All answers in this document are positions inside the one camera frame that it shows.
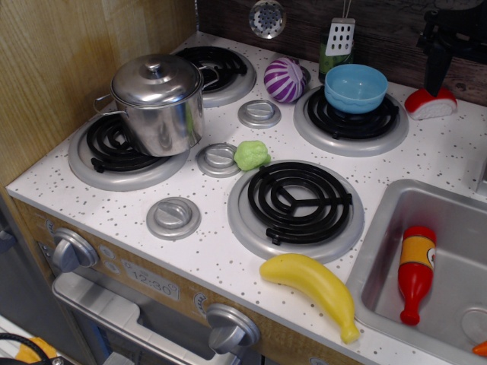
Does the stainless steel pot lid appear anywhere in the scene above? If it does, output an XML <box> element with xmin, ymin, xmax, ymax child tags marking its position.
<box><xmin>110</xmin><ymin>54</ymin><xmax>203</xmax><ymax>107</ymax></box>

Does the silver oven door handle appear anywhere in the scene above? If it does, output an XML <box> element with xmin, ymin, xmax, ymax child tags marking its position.
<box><xmin>53</xmin><ymin>273</ymin><xmax>240</xmax><ymax>364</ymax></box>

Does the orange toy carrot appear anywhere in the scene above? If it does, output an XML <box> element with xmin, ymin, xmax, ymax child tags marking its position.
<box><xmin>472</xmin><ymin>341</ymin><xmax>487</xmax><ymax>357</ymax></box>

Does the silver stovetop knob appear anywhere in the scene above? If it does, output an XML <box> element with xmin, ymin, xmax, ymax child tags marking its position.
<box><xmin>196</xmin><ymin>143</ymin><xmax>241</xmax><ymax>178</ymax></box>
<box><xmin>146</xmin><ymin>197</ymin><xmax>202</xmax><ymax>240</ymax></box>
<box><xmin>237</xmin><ymin>100</ymin><xmax>282</xmax><ymax>129</ymax></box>

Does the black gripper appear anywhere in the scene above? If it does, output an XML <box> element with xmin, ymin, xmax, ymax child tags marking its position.
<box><xmin>417</xmin><ymin>8</ymin><xmax>486</xmax><ymax>97</ymax></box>

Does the front right black burner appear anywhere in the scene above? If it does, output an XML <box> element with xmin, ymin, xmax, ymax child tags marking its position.
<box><xmin>228</xmin><ymin>160</ymin><xmax>364</xmax><ymax>263</ymax></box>

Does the green toy lettuce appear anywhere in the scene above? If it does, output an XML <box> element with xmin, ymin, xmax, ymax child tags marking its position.
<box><xmin>234</xmin><ymin>141</ymin><xmax>271</xmax><ymax>171</ymax></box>

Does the silver oven knob left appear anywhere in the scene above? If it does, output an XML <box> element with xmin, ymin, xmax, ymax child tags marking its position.
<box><xmin>53</xmin><ymin>227</ymin><xmax>99</xmax><ymax>273</ymax></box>

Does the silver oven knob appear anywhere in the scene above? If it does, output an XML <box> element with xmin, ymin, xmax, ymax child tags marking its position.
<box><xmin>206</xmin><ymin>303</ymin><xmax>260</xmax><ymax>354</ymax></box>
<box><xmin>53</xmin><ymin>227</ymin><xmax>99</xmax><ymax>273</ymax></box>

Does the front left black burner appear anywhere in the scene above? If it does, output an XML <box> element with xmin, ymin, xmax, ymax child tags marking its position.
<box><xmin>68</xmin><ymin>116</ymin><xmax>189</xmax><ymax>192</ymax></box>

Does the silver oven knob right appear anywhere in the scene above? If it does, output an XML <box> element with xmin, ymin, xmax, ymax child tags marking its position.
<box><xmin>206</xmin><ymin>303</ymin><xmax>260</xmax><ymax>354</ymax></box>

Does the silver stovetop knob back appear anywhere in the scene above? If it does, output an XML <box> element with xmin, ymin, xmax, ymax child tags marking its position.
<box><xmin>237</xmin><ymin>100</ymin><xmax>282</xmax><ymax>129</ymax></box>

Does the hanging round strainer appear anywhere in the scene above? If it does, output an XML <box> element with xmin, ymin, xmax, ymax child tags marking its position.
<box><xmin>248</xmin><ymin>0</ymin><xmax>286</xmax><ymax>40</ymax></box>

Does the back right black burner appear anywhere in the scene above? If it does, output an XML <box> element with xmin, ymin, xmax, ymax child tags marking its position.
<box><xmin>293</xmin><ymin>87</ymin><xmax>409</xmax><ymax>157</ymax></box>

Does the metal sink basin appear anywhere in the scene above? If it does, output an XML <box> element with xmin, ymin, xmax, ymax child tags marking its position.
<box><xmin>347</xmin><ymin>179</ymin><xmax>486</xmax><ymax>364</ymax></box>

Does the red toy ketchup bottle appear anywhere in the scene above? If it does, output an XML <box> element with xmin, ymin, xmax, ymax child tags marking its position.
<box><xmin>398</xmin><ymin>226</ymin><xmax>437</xmax><ymax>325</ymax></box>

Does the red white toy sushi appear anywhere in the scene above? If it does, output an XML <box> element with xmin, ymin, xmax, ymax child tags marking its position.
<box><xmin>404</xmin><ymin>87</ymin><xmax>457</xmax><ymax>120</ymax></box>

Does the black burner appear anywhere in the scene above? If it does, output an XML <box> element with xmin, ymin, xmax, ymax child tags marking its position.
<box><xmin>228</xmin><ymin>160</ymin><xmax>364</xmax><ymax>263</ymax></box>
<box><xmin>175</xmin><ymin>46</ymin><xmax>256</xmax><ymax>108</ymax></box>
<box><xmin>68</xmin><ymin>116</ymin><xmax>189</xmax><ymax>192</ymax></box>
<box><xmin>293</xmin><ymin>87</ymin><xmax>409</xmax><ymax>157</ymax></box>

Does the back left black burner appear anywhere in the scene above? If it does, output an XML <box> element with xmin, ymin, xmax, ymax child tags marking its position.
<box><xmin>175</xmin><ymin>46</ymin><xmax>256</xmax><ymax>108</ymax></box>

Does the yellow cloth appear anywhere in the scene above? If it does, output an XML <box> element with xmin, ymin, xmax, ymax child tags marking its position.
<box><xmin>15</xmin><ymin>337</ymin><xmax>58</xmax><ymax>363</ymax></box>

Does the yellow toy banana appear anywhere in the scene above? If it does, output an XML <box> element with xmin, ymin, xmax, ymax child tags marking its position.
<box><xmin>259</xmin><ymin>253</ymin><xmax>360</xmax><ymax>344</ymax></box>

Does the blue plastic bowl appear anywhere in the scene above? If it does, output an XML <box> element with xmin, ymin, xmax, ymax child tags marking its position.
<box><xmin>324</xmin><ymin>64</ymin><xmax>388</xmax><ymax>114</ymax></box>

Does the hanging slotted spatula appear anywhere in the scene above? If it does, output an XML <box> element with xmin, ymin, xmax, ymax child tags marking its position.
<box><xmin>325</xmin><ymin>1</ymin><xmax>355</xmax><ymax>57</ymax></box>

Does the green toy can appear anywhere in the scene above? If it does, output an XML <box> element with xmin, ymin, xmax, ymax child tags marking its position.
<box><xmin>318</xmin><ymin>31</ymin><xmax>355</xmax><ymax>82</ymax></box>

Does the silver stovetop knob front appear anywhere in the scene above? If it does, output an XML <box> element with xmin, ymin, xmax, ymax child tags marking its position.
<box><xmin>146</xmin><ymin>197</ymin><xmax>202</xmax><ymax>240</ymax></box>

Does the silver stovetop knob middle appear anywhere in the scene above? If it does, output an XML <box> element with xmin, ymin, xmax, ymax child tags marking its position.
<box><xmin>196</xmin><ymin>143</ymin><xmax>241</xmax><ymax>178</ymax></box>

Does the purple striped toy ball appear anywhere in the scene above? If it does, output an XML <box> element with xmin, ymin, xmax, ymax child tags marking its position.
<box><xmin>263</xmin><ymin>57</ymin><xmax>307</xmax><ymax>103</ymax></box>

